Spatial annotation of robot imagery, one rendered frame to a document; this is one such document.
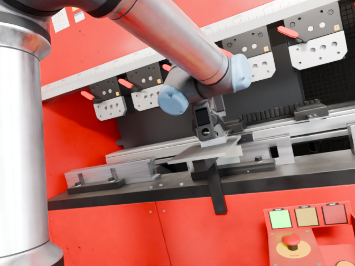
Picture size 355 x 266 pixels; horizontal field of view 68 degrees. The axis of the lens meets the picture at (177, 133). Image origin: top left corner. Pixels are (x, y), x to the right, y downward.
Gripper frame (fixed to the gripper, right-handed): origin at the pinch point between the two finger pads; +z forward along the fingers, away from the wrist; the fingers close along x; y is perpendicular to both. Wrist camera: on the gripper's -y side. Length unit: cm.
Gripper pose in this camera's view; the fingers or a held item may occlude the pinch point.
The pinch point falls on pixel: (213, 141)
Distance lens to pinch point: 90.8
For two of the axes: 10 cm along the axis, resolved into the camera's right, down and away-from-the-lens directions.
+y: 0.3, -7.3, 6.8
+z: 3.3, 6.5, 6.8
